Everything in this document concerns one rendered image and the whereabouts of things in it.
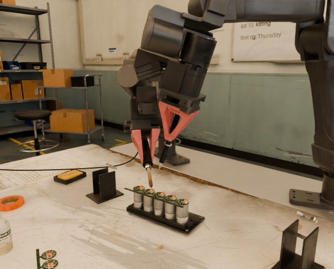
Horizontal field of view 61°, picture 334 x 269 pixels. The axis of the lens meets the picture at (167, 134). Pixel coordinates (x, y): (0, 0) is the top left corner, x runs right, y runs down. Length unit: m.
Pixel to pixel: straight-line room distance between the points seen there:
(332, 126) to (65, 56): 5.22
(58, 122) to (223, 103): 2.22
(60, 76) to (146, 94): 3.47
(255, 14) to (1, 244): 0.60
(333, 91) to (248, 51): 2.70
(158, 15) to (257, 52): 2.82
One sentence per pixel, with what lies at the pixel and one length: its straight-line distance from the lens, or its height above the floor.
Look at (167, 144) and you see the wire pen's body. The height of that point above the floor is 0.92.
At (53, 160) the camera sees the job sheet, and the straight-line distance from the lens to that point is 1.07.
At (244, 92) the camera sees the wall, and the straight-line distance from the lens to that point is 3.38.
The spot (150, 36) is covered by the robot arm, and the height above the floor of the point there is 1.12.
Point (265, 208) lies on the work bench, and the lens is 0.72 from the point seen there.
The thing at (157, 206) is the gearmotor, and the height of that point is 0.79.
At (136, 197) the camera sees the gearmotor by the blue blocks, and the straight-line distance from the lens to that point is 0.63.
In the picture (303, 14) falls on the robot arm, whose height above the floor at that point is 1.16.
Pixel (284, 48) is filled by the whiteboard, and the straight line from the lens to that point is 3.18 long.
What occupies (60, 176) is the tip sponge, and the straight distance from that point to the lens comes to 0.87.
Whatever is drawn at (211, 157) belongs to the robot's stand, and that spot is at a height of 0.75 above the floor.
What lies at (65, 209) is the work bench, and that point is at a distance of 0.72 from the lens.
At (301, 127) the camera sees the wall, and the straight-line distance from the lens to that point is 3.18.
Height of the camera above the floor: 1.07
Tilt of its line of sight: 14 degrees down
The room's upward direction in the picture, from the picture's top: straight up
